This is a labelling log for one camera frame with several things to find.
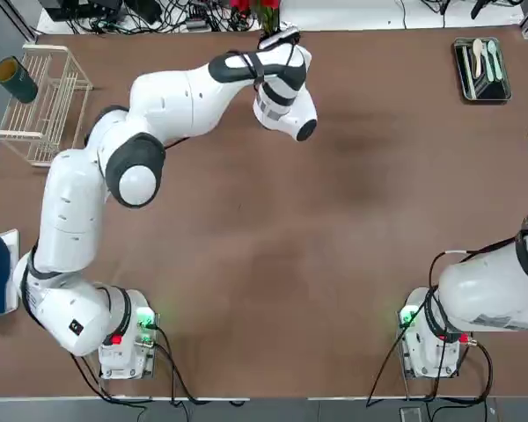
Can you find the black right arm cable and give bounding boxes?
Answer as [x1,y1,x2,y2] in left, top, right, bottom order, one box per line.
[365,250,496,409]

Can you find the teal cup yellow inside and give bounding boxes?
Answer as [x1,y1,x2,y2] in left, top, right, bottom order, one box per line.
[0,55,40,105]

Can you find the mint green spoon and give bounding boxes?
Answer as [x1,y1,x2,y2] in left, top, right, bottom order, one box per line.
[486,40,498,83]

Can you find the silver metal tray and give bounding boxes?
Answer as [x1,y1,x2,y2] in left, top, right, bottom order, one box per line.
[452,36,513,106]

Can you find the white wire rack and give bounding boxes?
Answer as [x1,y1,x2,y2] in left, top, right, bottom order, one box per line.
[0,43,94,169]

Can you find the red rose bouquet green stems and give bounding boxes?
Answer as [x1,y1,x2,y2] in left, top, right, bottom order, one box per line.
[230,0,283,37]

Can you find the beige wooden spoon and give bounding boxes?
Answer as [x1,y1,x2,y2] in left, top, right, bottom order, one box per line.
[472,38,486,79]

